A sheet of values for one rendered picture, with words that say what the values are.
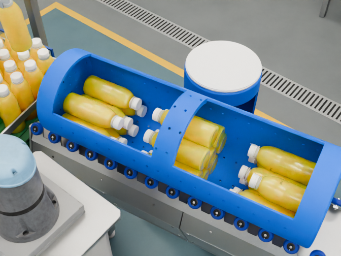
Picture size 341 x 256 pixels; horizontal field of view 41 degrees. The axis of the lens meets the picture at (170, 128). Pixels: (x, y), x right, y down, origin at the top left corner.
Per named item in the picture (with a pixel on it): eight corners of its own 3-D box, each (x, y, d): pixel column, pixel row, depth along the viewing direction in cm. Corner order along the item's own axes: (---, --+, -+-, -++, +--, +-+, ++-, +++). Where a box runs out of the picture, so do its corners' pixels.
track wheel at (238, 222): (250, 220, 130) (251, 218, 132) (235, 214, 131) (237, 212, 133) (245, 234, 131) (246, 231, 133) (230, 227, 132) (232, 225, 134)
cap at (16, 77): (18, 84, 153) (17, 80, 152) (8, 81, 154) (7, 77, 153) (25, 76, 156) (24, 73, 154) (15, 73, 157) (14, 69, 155)
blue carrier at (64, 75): (300, 269, 123) (332, 204, 103) (42, 147, 150) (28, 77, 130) (327, 196, 141) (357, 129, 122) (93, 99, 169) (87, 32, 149)
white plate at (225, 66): (169, 65, 166) (169, 68, 166) (231, 102, 153) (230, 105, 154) (217, 30, 179) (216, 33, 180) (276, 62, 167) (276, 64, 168)
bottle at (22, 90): (31, 123, 165) (19, 88, 152) (15, 117, 167) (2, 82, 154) (42, 110, 169) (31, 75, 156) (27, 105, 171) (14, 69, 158)
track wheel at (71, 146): (78, 141, 149) (81, 140, 150) (66, 136, 150) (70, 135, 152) (74, 154, 150) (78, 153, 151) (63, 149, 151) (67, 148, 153)
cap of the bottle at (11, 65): (8, 72, 157) (7, 68, 156) (2, 67, 159) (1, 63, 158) (18, 67, 159) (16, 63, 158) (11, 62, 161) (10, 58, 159)
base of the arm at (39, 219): (29, 254, 102) (17, 231, 94) (-20, 224, 107) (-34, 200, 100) (72, 204, 110) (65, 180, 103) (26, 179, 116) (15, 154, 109)
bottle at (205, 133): (208, 142, 125) (151, 119, 131) (209, 152, 131) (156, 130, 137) (218, 121, 127) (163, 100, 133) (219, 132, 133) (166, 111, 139)
